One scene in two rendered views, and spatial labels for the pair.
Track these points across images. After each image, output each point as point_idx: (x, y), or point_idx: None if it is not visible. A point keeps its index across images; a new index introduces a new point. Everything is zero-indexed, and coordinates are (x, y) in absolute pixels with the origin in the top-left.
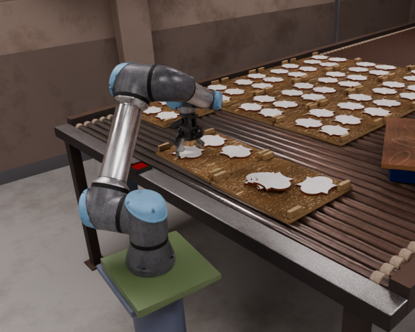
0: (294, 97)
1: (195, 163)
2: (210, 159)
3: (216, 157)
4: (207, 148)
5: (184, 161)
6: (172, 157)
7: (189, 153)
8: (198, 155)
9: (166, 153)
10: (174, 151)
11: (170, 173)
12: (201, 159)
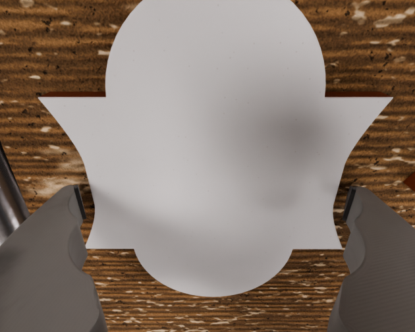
0: None
1: (152, 313)
2: (259, 326)
3: (304, 328)
4: (403, 203)
5: (103, 256)
6: (41, 151)
7: (197, 221)
8: (227, 288)
9: (6, 1)
10: (131, 4)
11: None
12: (214, 307)
